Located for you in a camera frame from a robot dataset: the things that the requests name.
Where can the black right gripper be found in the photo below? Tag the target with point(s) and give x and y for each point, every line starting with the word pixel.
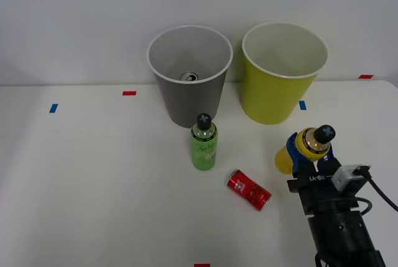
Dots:
pixel 317 192

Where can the yellow plastic bottle black cap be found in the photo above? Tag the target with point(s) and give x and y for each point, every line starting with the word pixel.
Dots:
pixel 282 160

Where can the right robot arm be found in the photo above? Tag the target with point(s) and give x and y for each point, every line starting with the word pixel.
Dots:
pixel 345 239

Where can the yellow-green plastic waste bin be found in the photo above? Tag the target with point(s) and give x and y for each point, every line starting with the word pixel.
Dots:
pixel 273 99

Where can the red drink can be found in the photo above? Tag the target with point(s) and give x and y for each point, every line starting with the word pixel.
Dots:
pixel 247 190

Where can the green plastic bottle black cap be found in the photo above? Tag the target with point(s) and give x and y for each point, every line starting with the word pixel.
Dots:
pixel 203 155

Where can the grey plastic waste bin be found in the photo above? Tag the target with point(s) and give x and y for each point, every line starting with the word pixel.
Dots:
pixel 186 105

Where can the silver-topped drink can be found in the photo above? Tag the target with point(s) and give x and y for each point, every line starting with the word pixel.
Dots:
pixel 188 77

